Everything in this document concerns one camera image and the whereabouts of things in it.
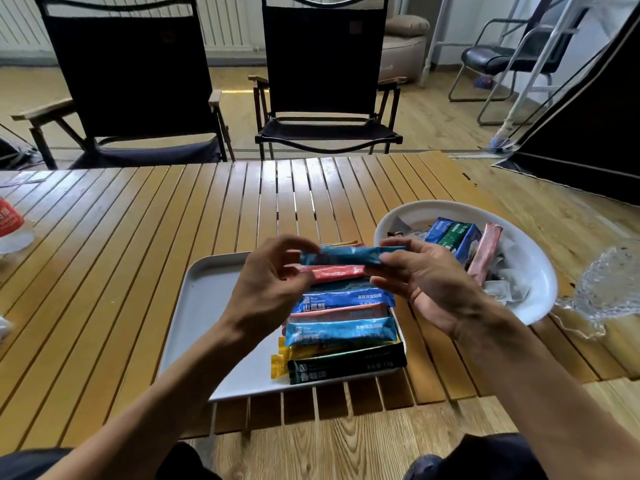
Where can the crumpled white tissue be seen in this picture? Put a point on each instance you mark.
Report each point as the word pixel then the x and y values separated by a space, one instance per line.
pixel 4 328

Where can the person's left hand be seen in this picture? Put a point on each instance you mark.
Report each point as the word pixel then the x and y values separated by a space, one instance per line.
pixel 265 294

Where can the small blue bundle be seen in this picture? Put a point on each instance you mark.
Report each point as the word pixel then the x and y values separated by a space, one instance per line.
pixel 484 83

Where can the black office chair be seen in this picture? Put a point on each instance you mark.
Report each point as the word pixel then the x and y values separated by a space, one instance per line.
pixel 487 59

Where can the person's right hand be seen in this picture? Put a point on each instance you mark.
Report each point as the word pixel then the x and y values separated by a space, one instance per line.
pixel 440 289

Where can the white round bowl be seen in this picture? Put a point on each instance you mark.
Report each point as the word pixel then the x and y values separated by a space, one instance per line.
pixel 535 279

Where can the small white pen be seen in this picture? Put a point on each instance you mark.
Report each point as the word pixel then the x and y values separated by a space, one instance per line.
pixel 25 178

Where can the black folding chair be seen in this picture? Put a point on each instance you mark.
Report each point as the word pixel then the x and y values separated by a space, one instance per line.
pixel 135 74
pixel 325 59

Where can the beige inflatable sofa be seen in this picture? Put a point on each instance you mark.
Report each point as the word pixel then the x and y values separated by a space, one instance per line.
pixel 402 54

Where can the clear bottle with red cap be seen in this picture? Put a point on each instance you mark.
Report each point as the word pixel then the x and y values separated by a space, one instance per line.
pixel 7 222

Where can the person's left leg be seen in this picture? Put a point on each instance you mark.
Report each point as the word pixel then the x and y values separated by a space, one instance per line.
pixel 175 464

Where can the pile of grey sachets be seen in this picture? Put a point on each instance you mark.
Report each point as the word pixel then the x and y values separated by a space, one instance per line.
pixel 510 289

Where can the white metal frame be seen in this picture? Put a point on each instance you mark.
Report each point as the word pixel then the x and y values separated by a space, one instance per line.
pixel 536 69

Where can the person's left forearm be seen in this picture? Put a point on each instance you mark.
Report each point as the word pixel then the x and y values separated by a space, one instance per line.
pixel 150 404

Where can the person's right leg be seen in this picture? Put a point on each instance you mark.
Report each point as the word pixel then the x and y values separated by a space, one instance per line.
pixel 490 459

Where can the person's leg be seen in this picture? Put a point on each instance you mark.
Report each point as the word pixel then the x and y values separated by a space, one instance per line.
pixel 175 464
pixel 490 459

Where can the grey rectangular tray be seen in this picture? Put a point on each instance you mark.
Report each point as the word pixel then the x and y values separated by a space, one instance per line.
pixel 210 314

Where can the clear patterned glass cup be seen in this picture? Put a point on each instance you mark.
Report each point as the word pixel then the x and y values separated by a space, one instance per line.
pixel 610 289

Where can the person's right forearm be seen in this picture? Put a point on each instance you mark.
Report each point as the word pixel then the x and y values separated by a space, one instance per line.
pixel 550 394

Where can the black fabric backdrop panel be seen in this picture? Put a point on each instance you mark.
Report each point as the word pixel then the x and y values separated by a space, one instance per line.
pixel 600 129
pixel 15 154

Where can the white wall radiator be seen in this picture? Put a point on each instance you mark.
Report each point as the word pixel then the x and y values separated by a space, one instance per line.
pixel 230 19

